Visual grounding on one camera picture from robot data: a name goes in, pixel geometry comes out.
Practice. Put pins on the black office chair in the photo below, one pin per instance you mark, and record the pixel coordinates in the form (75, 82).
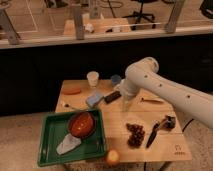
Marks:
(138, 15)

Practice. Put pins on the white paper cup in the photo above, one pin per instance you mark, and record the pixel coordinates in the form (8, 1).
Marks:
(93, 78)

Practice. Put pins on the blue sponge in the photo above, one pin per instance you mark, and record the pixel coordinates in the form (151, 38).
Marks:
(94, 99)

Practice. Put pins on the black handled knife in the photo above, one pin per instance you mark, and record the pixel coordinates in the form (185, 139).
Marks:
(152, 135)

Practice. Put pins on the green plastic tray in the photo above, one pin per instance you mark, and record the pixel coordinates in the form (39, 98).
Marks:
(55, 128)

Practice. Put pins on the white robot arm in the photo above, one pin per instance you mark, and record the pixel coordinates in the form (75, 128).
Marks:
(143, 74)

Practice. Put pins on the bunch of dark grapes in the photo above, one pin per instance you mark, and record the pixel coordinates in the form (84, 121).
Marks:
(137, 135)

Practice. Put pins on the white crumpled cloth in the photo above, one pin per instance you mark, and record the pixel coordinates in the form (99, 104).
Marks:
(69, 143)

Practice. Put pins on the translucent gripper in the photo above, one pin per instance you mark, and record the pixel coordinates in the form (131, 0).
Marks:
(126, 105)

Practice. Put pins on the brown wooden spoon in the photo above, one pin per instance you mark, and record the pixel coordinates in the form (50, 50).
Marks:
(152, 100)

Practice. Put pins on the yellow apple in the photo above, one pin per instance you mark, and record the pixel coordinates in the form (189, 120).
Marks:
(112, 157)

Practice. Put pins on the black rectangular block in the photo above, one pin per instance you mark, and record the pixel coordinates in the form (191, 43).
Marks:
(111, 97)

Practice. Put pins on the blue cup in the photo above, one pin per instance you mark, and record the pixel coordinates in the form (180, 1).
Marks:
(115, 79)

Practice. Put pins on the red bowl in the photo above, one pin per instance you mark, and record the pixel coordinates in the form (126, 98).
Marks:
(81, 125)

